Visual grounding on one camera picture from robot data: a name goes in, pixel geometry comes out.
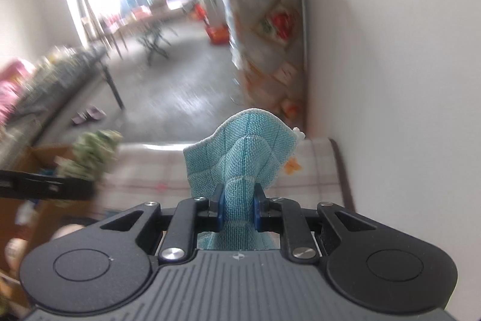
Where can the low folding table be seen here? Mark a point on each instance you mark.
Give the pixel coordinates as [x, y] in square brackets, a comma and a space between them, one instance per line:
[142, 22]

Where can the sofa bed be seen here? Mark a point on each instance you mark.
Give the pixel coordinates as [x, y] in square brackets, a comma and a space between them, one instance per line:
[56, 80]

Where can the purple slipper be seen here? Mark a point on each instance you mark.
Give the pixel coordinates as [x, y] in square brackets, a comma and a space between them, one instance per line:
[96, 113]
[79, 118]

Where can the pink quilt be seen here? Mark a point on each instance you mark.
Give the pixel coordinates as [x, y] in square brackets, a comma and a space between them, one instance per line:
[13, 88]

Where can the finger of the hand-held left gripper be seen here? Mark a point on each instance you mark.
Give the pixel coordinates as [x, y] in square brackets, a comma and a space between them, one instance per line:
[45, 187]

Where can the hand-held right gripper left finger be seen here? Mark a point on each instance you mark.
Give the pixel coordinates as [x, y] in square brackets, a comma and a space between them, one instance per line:
[220, 210]

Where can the teal microfibre cloth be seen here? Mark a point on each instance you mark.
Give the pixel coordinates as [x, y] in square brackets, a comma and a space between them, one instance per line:
[240, 163]

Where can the red bag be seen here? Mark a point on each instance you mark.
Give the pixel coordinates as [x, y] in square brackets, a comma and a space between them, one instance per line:
[217, 35]

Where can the folding stool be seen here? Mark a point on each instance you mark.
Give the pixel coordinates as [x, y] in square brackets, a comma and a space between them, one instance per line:
[154, 42]

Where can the green fuzzy cloth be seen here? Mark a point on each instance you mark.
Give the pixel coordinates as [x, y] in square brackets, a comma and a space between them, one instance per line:
[92, 155]

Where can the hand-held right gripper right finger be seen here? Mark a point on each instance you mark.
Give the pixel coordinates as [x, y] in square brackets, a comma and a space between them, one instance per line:
[257, 210]

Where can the brown cardboard box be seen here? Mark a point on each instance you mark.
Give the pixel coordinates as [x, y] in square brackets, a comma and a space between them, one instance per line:
[34, 215]

